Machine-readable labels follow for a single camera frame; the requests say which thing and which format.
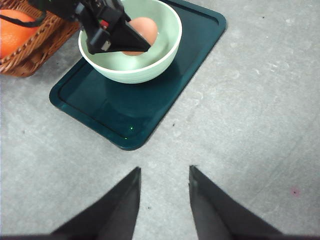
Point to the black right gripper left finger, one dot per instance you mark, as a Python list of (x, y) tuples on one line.
[(110, 217)]

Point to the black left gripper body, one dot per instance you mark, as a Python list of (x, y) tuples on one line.
[(98, 18)]

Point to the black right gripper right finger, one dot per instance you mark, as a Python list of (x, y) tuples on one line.
[(218, 215)]

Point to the pink egg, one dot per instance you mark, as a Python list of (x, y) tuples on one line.
[(146, 28)]

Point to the light green bowl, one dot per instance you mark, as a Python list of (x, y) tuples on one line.
[(133, 69)]

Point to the brown wicker basket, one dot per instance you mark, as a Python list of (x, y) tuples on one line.
[(52, 34)]

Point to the dark green tray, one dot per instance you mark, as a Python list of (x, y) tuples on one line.
[(126, 114)]

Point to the orange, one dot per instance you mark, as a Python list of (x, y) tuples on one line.
[(12, 34)]

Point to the black cable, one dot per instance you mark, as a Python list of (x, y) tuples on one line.
[(24, 23)]

